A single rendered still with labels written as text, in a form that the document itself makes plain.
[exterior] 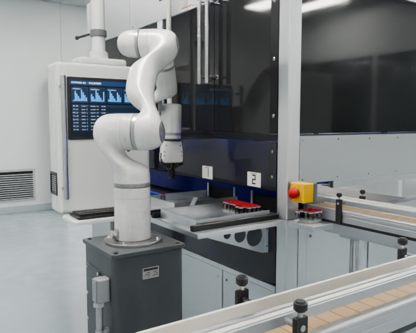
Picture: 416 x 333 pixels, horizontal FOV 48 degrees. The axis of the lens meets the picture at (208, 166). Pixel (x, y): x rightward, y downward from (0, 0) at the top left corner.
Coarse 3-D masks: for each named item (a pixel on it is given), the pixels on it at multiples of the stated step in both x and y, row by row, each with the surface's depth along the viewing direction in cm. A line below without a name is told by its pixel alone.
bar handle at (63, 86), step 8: (64, 80) 224; (64, 88) 224; (64, 96) 224; (64, 104) 224; (64, 112) 225; (64, 120) 225; (64, 128) 225; (64, 136) 226; (64, 144) 226; (64, 152) 226; (64, 160) 227; (64, 168) 227; (64, 176) 228; (64, 184) 228; (64, 192) 228
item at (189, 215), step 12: (204, 204) 197; (216, 204) 201; (168, 216) 181; (180, 216) 173; (192, 216) 188; (204, 216) 188; (216, 216) 188; (228, 216) 172; (240, 216) 176; (252, 216) 179
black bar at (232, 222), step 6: (258, 216) 179; (264, 216) 180; (270, 216) 181; (276, 216) 183; (216, 222) 168; (222, 222) 168; (228, 222) 170; (234, 222) 172; (240, 222) 173; (246, 222) 175; (252, 222) 177; (192, 228) 162; (198, 228) 163; (204, 228) 164; (210, 228) 166; (216, 228) 167
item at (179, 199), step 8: (184, 192) 232; (192, 192) 234; (200, 192) 237; (152, 200) 215; (160, 200) 208; (168, 200) 226; (176, 200) 226; (184, 200) 226; (200, 200) 206; (208, 200) 209; (216, 200) 211; (224, 200) 214
